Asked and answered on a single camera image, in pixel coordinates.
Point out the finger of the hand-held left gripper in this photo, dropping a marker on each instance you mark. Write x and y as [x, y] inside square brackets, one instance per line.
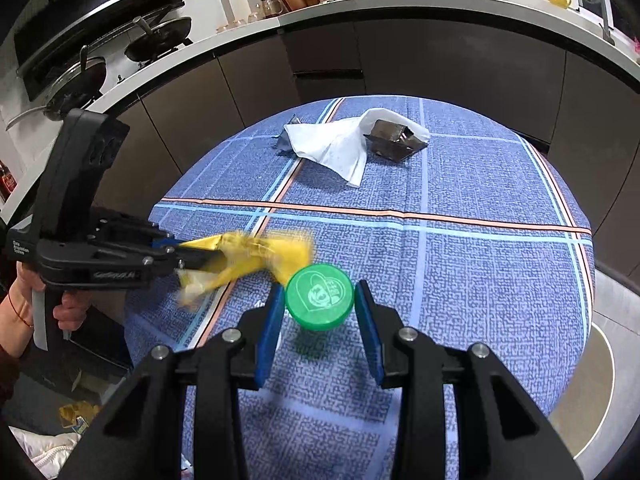
[200, 260]
[162, 243]

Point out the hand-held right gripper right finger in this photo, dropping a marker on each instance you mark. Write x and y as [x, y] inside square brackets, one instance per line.
[370, 332]

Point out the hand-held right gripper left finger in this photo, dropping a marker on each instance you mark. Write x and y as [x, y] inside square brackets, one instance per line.
[267, 340]

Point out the green plastic bottle cap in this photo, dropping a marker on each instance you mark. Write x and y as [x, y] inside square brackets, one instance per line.
[320, 296]

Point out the yellow snack packet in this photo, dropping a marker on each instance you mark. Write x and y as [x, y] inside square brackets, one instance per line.
[280, 252]

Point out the grey wrapper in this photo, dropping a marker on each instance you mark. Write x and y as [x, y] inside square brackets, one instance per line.
[283, 142]

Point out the white paper tissue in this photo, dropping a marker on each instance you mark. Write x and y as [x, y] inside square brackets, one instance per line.
[330, 146]

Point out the white plastic bag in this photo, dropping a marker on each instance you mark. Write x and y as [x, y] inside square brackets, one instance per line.
[45, 455]

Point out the person's left forearm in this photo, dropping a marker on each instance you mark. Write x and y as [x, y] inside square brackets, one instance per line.
[7, 345]

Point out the person's left hand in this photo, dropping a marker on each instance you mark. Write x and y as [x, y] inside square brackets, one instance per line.
[70, 312]

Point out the red sauce bottle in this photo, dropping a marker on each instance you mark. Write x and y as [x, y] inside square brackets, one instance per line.
[6, 180]

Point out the blue plaid tablecloth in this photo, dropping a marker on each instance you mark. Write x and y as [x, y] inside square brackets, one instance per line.
[450, 260]

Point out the black gas stove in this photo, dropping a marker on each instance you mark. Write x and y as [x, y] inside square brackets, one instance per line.
[122, 76]

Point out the black wok with lid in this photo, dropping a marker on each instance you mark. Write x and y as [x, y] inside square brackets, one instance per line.
[80, 80]

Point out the black frying pan with lid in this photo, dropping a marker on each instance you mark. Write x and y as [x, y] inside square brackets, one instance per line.
[160, 37]

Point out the black range hood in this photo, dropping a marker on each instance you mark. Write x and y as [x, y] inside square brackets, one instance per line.
[100, 15]

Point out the glass teapot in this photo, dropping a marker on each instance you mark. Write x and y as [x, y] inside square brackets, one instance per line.
[270, 7]

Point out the brown kitchen base cabinets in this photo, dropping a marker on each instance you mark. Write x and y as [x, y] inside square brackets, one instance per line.
[425, 60]

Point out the steel kitchen faucet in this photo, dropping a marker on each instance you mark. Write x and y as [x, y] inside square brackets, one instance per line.
[608, 27]

